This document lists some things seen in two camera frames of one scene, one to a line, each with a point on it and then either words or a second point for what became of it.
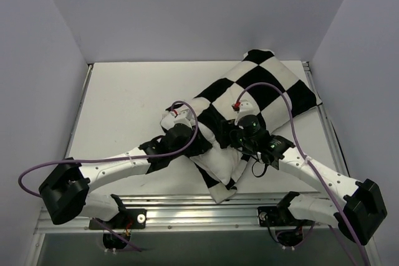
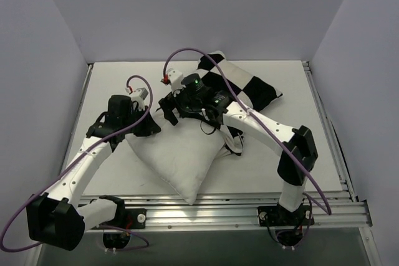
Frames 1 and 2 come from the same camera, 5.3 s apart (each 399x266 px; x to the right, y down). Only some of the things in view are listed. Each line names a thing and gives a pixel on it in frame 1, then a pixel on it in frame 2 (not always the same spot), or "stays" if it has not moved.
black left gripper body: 193,142 to 144,124
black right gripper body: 232,136 to 170,106
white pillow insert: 220,163 to 182,154
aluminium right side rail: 332,137 stays
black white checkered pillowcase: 262,87 to 257,93
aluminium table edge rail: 77,112 stays
